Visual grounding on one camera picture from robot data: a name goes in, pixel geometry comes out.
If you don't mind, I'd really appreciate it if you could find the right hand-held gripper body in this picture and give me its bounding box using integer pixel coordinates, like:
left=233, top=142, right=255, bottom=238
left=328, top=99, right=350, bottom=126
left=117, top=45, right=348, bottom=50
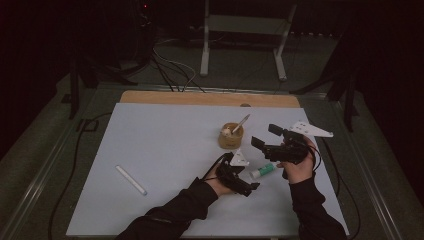
left=262, top=120, right=334, bottom=165

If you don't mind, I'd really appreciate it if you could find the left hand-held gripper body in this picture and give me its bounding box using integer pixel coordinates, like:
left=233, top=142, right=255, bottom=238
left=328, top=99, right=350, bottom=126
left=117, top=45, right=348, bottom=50
left=214, top=148, right=252, bottom=197

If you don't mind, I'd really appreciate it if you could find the green and white glue stick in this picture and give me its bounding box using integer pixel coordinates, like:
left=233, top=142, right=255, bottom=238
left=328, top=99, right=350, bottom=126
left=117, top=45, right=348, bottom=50
left=248, top=162, right=277, bottom=180

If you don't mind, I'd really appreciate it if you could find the wooden pen holder cup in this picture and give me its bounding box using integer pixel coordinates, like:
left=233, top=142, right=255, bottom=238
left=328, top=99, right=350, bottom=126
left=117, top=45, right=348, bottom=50
left=218, top=122, right=245, bottom=150

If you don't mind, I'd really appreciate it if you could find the white pen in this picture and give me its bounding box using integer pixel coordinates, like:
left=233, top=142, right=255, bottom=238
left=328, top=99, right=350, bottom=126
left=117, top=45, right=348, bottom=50
left=115, top=165, right=148, bottom=197

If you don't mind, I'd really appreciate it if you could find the person's left hand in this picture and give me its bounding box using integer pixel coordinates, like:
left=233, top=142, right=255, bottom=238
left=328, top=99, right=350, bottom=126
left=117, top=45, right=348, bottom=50
left=204, top=166, right=235, bottom=198

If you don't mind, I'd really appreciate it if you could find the person's right hand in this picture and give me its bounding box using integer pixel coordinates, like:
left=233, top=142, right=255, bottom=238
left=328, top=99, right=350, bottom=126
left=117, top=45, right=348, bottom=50
left=276, top=136, right=318, bottom=185

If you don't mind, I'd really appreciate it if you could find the black tripod stand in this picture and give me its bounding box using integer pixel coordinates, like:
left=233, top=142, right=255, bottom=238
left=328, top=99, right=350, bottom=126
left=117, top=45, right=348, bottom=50
left=67, top=49, right=139, bottom=120
left=289, top=33, right=361, bottom=133

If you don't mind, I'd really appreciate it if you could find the white table mat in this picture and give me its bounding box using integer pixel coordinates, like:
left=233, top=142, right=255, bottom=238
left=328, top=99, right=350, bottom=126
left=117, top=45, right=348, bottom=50
left=65, top=102, right=350, bottom=238

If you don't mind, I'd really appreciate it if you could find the white metal stand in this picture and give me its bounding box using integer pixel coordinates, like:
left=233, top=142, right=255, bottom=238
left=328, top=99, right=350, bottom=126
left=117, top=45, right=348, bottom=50
left=199, top=0, right=299, bottom=82

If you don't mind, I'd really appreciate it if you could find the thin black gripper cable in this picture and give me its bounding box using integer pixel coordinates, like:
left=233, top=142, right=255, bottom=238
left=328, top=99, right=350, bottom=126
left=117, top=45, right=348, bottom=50
left=308, top=143, right=323, bottom=173
left=199, top=153, right=232, bottom=183

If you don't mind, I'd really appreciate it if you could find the long black floor cable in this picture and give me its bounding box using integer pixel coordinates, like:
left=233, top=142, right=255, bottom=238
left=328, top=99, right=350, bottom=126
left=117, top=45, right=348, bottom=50
left=308, top=119, right=362, bottom=240
left=48, top=112, right=113, bottom=240

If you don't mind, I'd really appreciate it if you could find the metal floor rail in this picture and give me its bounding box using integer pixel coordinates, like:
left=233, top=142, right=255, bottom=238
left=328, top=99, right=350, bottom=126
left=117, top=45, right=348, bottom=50
left=0, top=88, right=99, bottom=240
left=331, top=99, right=404, bottom=240

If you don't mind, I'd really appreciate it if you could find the white floor cable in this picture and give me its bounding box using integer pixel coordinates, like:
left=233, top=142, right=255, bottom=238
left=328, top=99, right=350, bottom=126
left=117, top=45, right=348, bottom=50
left=152, top=38, right=198, bottom=93

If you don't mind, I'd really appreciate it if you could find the black floor bracket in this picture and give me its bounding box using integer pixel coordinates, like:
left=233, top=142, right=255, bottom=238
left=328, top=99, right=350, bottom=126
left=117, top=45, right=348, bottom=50
left=77, top=118, right=100, bottom=133

